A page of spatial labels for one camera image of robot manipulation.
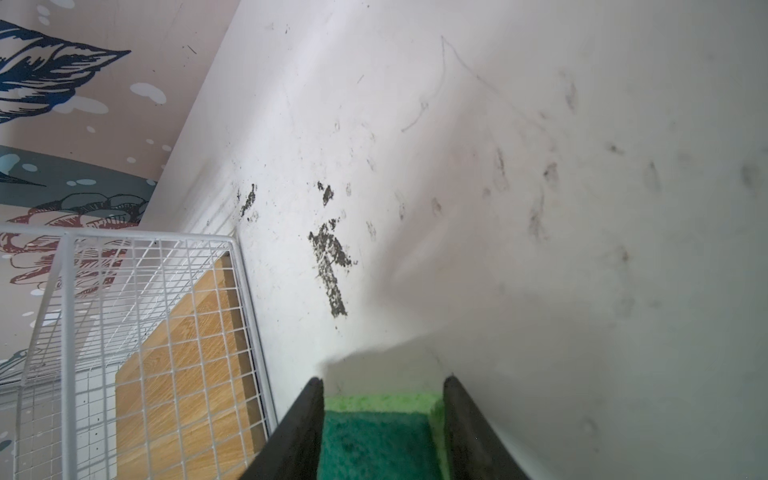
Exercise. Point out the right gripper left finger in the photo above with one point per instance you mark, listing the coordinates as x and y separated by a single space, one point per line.
293 450

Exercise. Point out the white wire three-tier shelf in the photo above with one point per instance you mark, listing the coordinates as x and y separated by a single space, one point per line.
81 303

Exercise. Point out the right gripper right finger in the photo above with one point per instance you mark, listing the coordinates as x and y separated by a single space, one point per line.
474 450

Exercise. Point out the dark green sponge carried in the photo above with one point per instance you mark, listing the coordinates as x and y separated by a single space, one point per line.
391 436

